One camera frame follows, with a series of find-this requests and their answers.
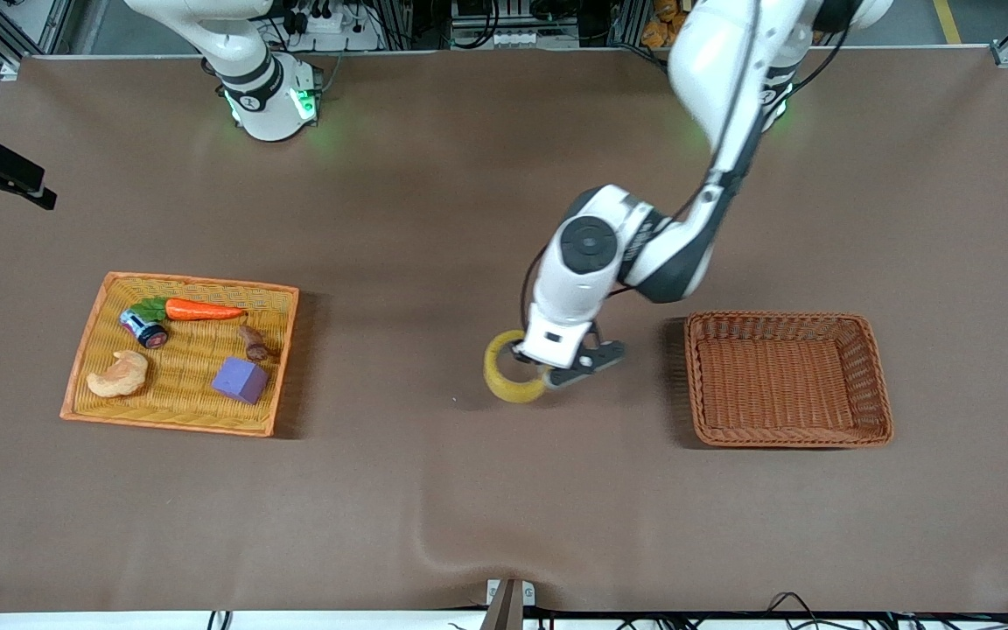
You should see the yellow woven tray orange rim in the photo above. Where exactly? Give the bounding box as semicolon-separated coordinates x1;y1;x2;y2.
59;271;300;438

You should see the bag of orange snacks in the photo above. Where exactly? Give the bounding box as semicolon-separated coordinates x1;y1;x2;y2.
641;0;684;49

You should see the orange toy carrot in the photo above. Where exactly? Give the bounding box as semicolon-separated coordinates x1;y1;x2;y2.
128;297;246;323

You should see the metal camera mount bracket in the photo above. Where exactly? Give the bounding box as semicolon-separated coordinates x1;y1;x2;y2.
485;577;536;630

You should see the brown toy root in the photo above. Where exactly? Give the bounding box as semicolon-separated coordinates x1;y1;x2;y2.
238;325;281;363

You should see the white power strip with plugs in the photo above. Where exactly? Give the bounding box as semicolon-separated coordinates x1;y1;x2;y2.
281;0;382;52

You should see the toy croissant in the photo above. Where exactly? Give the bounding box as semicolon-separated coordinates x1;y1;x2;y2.
87;350;151;400

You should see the brown wicker basket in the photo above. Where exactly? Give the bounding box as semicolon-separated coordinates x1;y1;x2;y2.
684;311;894;449

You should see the clear yellowish tape roll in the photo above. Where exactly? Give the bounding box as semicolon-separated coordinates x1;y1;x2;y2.
483;330;554;405

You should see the purple cube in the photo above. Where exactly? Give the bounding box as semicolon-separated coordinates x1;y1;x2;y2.
211;356;270;405

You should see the small printed can black lid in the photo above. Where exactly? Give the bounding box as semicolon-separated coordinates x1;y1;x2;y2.
119;309;169;350

